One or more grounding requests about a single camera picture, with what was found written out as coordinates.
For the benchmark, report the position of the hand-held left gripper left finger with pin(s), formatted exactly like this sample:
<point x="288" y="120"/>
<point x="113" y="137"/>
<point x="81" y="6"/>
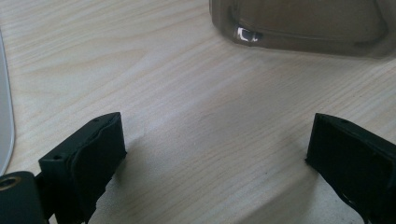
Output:
<point x="90" y="155"/>

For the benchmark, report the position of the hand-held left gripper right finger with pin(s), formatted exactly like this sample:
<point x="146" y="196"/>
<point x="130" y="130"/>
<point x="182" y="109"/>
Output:
<point x="355" y="155"/>

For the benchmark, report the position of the white bin lid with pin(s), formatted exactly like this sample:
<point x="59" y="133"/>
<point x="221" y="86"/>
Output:
<point x="5" y="124"/>

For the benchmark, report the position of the transparent grey storage box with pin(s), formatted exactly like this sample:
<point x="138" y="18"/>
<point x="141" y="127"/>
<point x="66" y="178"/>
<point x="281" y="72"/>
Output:
<point x="311" y="21"/>

